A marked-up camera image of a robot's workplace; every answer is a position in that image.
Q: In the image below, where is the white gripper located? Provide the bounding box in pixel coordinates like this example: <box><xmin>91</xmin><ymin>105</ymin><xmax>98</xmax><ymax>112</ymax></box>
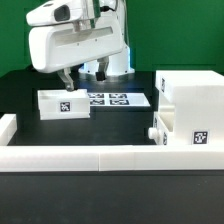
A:
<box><xmin>26</xmin><ymin>0</ymin><xmax>124</xmax><ymax>91</ymax></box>

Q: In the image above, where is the white drawer cabinet frame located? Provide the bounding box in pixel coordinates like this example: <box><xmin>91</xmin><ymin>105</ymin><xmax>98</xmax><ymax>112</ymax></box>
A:
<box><xmin>154</xmin><ymin>70</ymin><xmax>224</xmax><ymax>146</ymax></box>

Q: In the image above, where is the white front drawer box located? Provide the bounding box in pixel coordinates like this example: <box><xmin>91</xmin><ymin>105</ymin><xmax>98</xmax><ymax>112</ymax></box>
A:
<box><xmin>148</xmin><ymin>112</ymin><xmax>174</xmax><ymax>145</ymax></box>

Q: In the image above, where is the white drawer box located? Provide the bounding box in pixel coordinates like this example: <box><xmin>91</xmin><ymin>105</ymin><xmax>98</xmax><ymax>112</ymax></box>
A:
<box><xmin>148</xmin><ymin>112</ymin><xmax>174</xmax><ymax>145</ymax></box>
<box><xmin>38</xmin><ymin>89</ymin><xmax>90</xmax><ymax>120</ymax></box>

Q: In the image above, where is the white rear drawer box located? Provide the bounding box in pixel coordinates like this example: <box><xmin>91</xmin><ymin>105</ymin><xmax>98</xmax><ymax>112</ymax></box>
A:
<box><xmin>38</xmin><ymin>89</ymin><xmax>90</xmax><ymax>120</ymax></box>

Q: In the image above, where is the white marker sheet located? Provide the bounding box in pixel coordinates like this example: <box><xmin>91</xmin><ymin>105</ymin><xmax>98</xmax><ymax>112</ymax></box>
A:
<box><xmin>89</xmin><ymin>93</ymin><xmax>150</xmax><ymax>107</ymax></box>

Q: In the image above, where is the white left fence piece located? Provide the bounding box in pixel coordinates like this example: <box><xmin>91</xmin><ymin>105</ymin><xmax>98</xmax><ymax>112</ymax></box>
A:
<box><xmin>0</xmin><ymin>114</ymin><xmax>17</xmax><ymax>146</ymax></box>

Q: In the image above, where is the white front fence rail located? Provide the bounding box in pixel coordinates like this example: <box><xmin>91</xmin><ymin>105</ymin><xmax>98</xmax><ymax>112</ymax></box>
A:
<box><xmin>0</xmin><ymin>145</ymin><xmax>224</xmax><ymax>172</ymax></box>

